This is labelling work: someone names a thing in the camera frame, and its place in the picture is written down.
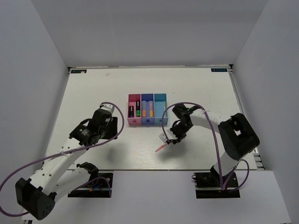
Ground thin pink pen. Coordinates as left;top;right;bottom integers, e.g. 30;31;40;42
155;142;168;153

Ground purple cap highlighter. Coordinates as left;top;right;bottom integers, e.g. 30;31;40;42
129;105;135;118

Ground yellow cap pink highlighter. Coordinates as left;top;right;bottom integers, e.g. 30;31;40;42
149;101;154;118

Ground orange cap grey highlighter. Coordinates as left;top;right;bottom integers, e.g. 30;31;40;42
142;100;147;118

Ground green cap highlighter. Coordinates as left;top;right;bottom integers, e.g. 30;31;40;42
135;101;141;117

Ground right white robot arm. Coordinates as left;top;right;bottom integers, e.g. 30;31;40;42
159;102;260;189

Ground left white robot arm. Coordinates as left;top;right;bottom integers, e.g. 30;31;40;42
15;104;118;220

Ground light blue container bin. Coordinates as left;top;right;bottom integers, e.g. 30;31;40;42
154;93;168;125

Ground pink container bin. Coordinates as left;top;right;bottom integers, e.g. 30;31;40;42
127;94;142;126

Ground dark blue container bin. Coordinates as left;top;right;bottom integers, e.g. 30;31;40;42
141;93;155;126

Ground left blue corner label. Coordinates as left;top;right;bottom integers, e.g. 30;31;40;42
71;70;87;74

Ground blue corner label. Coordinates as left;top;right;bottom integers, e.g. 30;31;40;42
211;68;228;72
71;70;87;74

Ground right blue corner label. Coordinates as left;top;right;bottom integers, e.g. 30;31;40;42
211;68;228;72

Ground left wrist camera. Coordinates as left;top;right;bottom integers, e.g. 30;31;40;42
100;104;115;114

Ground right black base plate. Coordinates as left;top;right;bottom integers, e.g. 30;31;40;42
192;172;240;199

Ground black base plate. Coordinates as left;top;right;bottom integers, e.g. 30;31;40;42
67;172;114;198
192;172;240;199

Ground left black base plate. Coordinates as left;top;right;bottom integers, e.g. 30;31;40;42
67;172;114;198

